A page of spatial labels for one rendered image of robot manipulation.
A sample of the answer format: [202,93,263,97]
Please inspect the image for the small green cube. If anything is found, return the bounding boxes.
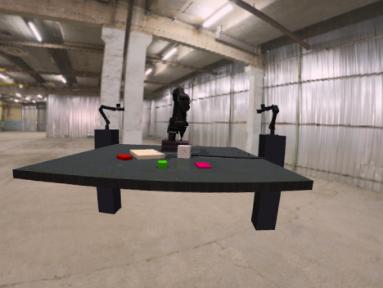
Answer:
[158,161,167,169]

